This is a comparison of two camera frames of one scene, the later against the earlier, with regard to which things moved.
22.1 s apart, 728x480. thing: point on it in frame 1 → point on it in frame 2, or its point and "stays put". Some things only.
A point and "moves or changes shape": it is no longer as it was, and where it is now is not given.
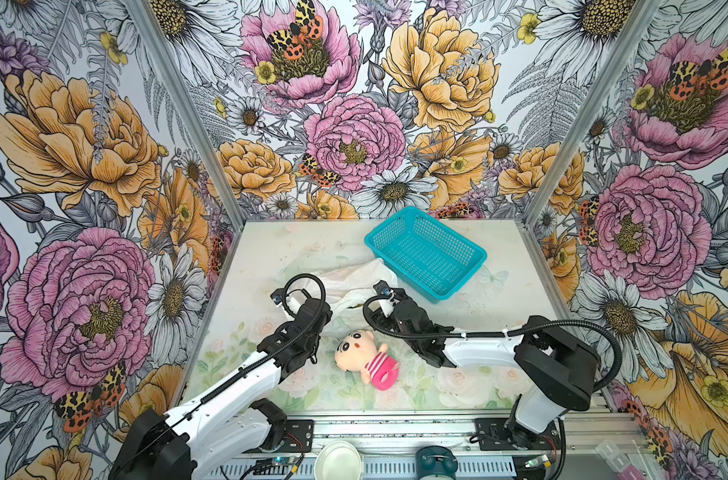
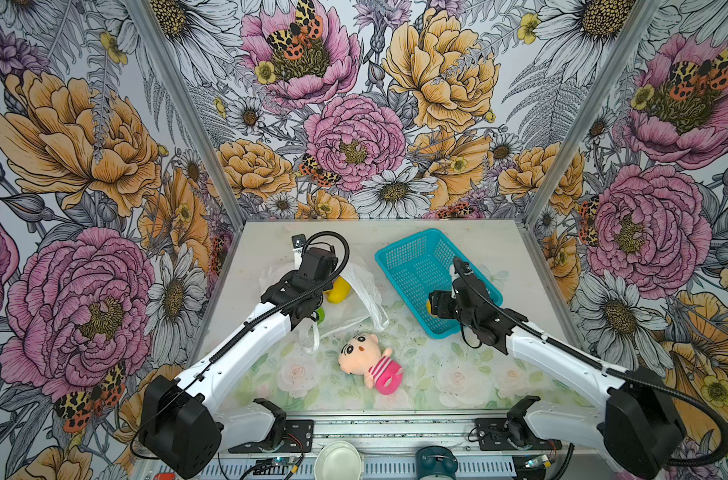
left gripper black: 285,326 → 290,276
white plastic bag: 344,290 moves or changes shape
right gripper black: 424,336 → 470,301
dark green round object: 435,462 stays put
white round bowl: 338,460 stays put
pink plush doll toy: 359,352 stays put
